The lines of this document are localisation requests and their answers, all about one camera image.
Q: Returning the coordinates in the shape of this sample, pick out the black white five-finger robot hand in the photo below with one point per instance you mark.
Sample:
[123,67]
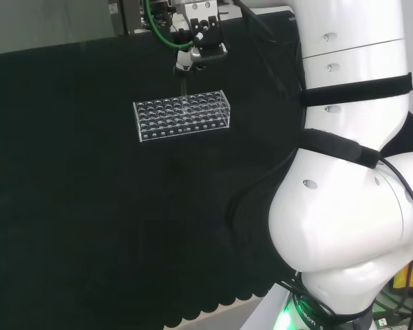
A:
[206,32]

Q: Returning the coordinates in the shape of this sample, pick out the clear glass test tube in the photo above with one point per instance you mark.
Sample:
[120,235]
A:
[184,86]

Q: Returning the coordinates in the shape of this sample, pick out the clear plastic test tube rack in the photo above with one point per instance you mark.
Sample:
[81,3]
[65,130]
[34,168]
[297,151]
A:
[182,117]

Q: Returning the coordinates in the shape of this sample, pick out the dark metal cabinet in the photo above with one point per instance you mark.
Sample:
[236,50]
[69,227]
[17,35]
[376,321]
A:
[130,15]

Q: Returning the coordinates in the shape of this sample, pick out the black bench cloth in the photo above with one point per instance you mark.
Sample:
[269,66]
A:
[89,206]

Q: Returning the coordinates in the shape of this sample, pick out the yellow stop button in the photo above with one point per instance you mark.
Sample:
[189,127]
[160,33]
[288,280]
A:
[407,275]

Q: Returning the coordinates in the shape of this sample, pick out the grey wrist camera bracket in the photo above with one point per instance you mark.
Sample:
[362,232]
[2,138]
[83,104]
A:
[195,53]

